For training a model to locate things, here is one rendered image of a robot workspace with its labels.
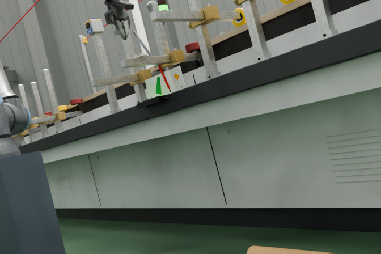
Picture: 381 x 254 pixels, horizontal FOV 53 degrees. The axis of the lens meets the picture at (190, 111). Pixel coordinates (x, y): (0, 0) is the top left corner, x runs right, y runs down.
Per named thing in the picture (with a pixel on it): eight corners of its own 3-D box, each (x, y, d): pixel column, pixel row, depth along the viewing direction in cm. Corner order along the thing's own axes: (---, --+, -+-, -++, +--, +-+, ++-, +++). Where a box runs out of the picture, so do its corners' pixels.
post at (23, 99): (33, 144, 297) (18, 84, 298) (31, 144, 300) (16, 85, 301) (37, 143, 300) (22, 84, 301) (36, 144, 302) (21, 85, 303)
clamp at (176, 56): (176, 61, 164) (173, 50, 164) (157, 70, 174) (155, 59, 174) (186, 60, 168) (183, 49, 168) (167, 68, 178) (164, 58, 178)
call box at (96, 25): (93, 33, 205) (90, 18, 206) (87, 37, 210) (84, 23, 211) (105, 32, 210) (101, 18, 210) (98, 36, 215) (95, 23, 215)
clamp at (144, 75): (143, 80, 182) (140, 70, 182) (128, 87, 192) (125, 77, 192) (153, 79, 186) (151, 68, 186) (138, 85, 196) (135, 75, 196)
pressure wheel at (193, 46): (198, 64, 174) (192, 40, 174) (186, 70, 180) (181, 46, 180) (210, 63, 179) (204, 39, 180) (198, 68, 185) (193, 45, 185)
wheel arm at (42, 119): (20, 127, 241) (18, 121, 241) (18, 128, 244) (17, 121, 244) (83, 115, 271) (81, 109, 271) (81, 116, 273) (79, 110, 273)
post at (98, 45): (114, 113, 206) (94, 32, 207) (110, 114, 210) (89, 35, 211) (121, 111, 209) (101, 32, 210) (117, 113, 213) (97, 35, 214)
